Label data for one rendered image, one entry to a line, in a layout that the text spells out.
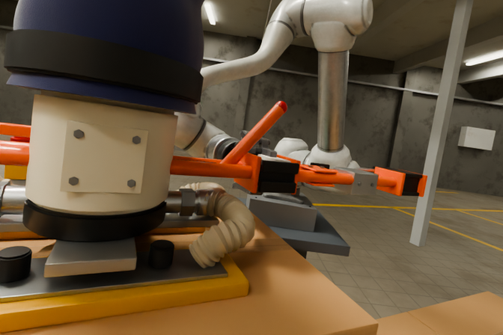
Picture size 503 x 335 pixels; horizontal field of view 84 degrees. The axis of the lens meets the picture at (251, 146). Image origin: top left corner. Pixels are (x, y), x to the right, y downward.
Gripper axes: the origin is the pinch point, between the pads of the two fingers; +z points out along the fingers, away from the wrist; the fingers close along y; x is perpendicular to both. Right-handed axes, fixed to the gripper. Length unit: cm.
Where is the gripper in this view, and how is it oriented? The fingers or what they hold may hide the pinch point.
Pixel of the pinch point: (272, 171)
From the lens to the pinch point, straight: 50.0
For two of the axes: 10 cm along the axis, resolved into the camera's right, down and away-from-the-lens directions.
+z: 4.3, 1.2, -9.0
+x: -8.9, -1.1, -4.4
